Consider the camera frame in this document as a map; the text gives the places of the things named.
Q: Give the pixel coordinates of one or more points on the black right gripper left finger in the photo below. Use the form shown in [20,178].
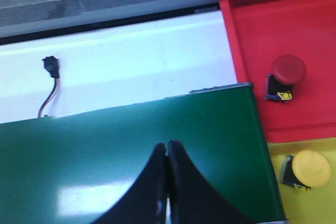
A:
[145,201]

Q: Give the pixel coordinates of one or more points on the green conveyor belt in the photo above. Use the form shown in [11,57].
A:
[72,169]

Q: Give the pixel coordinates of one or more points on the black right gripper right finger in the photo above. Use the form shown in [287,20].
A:
[192,197]

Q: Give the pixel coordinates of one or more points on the black sensor with cable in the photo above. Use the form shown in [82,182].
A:
[52,65]

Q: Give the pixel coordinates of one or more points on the yellow plastic tray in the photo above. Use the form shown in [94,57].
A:
[306,206]

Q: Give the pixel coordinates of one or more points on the yellow mushroom push button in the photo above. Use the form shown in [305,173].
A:
[306,170]

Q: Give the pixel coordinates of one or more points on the red plastic tray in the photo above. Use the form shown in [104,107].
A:
[259,31]

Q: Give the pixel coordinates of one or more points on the red mushroom push button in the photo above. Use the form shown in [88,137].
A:
[287,70]

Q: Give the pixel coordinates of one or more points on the white conveyor frame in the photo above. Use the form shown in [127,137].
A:
[117,66]

